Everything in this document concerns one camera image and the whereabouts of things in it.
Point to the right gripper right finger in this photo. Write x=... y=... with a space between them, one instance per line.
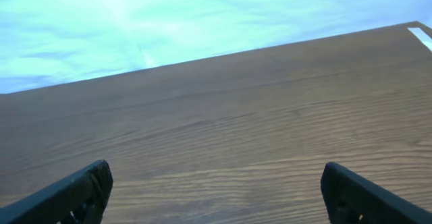
x=364 y=200

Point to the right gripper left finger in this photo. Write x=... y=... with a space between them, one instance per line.
x=67 y=197

